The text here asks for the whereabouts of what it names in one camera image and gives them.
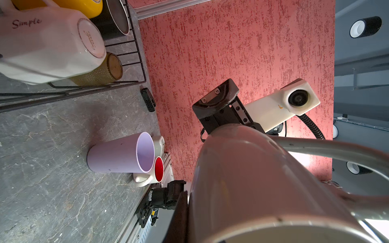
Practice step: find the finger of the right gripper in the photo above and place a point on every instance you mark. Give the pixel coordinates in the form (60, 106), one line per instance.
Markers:
(222, 106)

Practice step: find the cream white mug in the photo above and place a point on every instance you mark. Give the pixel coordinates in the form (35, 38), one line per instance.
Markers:
(248, 189)

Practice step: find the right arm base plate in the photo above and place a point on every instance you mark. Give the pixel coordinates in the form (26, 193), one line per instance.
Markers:
(158, 197)

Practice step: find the black wire dish rack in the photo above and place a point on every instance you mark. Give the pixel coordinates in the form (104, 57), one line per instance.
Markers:
(123, 67)

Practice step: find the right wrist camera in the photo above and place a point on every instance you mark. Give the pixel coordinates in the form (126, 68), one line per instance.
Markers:
(296, 98)

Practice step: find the black small object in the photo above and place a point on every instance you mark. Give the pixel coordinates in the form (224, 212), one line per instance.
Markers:
(148, 99)

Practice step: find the black mug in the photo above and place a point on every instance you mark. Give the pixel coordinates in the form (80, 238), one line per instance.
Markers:
(112, 22)

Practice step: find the yellow mug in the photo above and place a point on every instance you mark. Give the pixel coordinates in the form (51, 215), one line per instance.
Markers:
(89, 8)

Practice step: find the white mug red inside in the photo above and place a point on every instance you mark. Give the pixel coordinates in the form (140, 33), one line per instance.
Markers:
(155, 175)

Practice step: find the olive green glass cup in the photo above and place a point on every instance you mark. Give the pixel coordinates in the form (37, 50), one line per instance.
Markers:
(108, 72)

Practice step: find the white ceramic mug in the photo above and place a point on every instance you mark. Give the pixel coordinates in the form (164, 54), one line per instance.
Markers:
(47, 44)

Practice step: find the lilac plastic cup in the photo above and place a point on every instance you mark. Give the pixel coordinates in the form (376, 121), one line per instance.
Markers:
(131, 154)

